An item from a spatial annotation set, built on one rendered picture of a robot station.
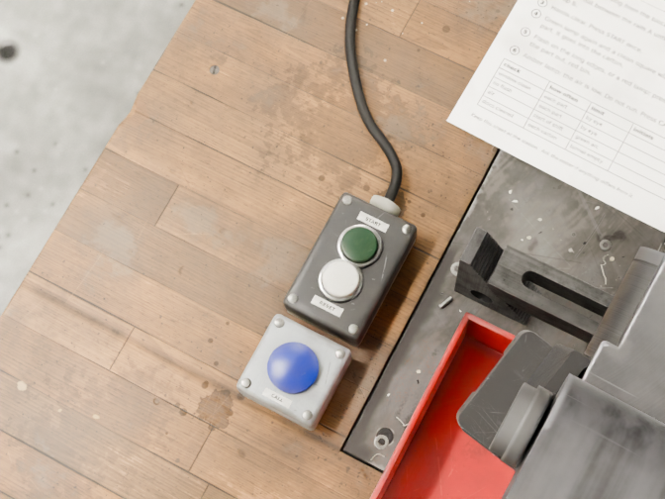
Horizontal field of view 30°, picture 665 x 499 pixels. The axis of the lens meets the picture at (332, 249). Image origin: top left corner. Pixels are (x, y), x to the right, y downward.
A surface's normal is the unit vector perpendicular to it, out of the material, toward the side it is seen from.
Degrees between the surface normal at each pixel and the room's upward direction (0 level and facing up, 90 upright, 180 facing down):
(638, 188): 1
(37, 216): 0
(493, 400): 17
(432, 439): 0
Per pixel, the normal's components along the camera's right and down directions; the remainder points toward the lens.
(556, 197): -0.05, -0.29
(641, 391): -0.16, -0.09
